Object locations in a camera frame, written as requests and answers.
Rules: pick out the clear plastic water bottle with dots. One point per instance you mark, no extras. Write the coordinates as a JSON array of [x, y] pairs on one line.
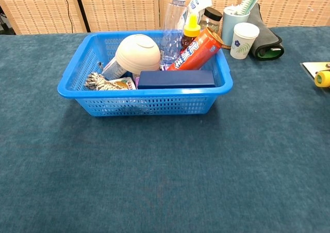
[[171, 19]]

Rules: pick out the green white toothbrush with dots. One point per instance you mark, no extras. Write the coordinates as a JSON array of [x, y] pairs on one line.
[[248, 1]]

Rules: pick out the white blue-print plastic bag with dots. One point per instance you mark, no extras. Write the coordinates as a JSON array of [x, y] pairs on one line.
[[199, 1]]

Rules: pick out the glass jar black lid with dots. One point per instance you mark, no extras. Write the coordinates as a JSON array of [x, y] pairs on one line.
[[212, 19]]

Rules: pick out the teal table cover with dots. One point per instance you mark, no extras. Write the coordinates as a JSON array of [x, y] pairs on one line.
[[165, 166]]

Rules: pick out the brown round coaster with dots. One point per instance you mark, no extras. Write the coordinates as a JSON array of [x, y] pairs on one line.
[[226, 47]]

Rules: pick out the orange cylindrical can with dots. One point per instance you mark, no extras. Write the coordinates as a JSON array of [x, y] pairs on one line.
[[196, 52]]

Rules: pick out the flat purple white box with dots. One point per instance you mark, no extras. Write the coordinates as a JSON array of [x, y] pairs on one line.
[[137, 83]]

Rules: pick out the yellow razor blister pack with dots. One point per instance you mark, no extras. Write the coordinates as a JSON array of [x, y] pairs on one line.
[[309, 68]]

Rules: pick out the honey bear bottle yellow cap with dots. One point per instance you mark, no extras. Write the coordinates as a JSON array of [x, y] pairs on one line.
[[191, 30]]

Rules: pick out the light blue toothbrush cup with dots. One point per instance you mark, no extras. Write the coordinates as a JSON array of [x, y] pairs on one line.
[[229, 24]]

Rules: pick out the white orange snack packet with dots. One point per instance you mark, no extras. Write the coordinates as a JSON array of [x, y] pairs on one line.
[[123, 84]]

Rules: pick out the blue plastic perforated basket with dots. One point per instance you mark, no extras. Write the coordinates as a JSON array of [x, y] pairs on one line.
[[144, 105]]

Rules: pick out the black tripod stand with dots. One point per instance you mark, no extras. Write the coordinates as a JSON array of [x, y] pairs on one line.
[[81, 8]]

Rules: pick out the beige ribbed bowl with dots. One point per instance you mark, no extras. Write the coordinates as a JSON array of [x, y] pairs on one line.
[[136, 52]]

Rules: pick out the grey folded towel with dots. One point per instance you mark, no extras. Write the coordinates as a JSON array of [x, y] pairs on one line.
[[268, 39]]

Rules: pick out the bamboo folding screen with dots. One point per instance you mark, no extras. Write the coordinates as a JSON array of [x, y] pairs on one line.
[[116, 6]]

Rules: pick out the dark blue rectangular box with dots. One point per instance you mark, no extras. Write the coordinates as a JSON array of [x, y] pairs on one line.
[[175, 79]]

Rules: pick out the white blue carton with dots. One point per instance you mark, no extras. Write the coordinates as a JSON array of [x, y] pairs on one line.
[[113, 70]]

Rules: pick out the white floral paper cup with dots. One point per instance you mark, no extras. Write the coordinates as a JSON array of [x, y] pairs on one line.
[[243, 42]]

